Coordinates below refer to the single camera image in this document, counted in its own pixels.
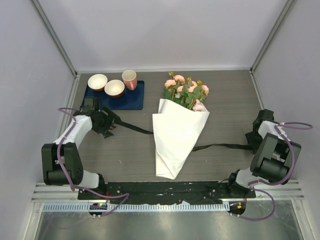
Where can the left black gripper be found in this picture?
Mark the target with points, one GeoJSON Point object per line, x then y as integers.
{"type": "Point", "coordinates": [103, 131]}

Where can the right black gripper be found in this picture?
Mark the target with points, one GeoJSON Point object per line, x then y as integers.
{"type": "Point", "coordinates": [255, 146]}

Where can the black ribbon gold letters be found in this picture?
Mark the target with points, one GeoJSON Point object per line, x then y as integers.
{"type": "Point", "coordinates": [197, 148]}

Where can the white wrapping paper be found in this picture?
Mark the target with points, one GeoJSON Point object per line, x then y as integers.
{"type": "Point", "coordinates": [176, 130]}

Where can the pink fake flower stem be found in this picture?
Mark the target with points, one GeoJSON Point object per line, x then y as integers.
{"type": "Point", "coordinates": [173, 87]}

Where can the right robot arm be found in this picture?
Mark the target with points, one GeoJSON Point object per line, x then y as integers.
{"type": "Point", "coordinates": [275, 156]}

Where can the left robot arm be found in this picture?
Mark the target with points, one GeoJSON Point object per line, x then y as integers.
{"type": "Point", "coordinates": [61, 161]}

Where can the blue tray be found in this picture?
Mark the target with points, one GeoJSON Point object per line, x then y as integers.
{"type": "Point", "coordinates": [130, 100]}

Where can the white bowl orange outside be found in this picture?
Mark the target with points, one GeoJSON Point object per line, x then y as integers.
{"type": "Point", "coordinates": [97, 82]}

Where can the pink mug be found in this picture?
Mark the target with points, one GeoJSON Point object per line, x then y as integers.
{"type": "Point", "coordinates": [129, 78]}

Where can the aluminium frame rail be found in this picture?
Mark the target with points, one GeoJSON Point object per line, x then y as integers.
{"type": "Point", "coordinates": [60, 194]}

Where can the white slotted cable duct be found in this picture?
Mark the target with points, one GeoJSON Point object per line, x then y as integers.
{"type": "Point", "coordinates": [99, 207]}

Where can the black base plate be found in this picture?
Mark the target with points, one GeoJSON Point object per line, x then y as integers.
{"type": "Point", "coordinates": [174, 192]}

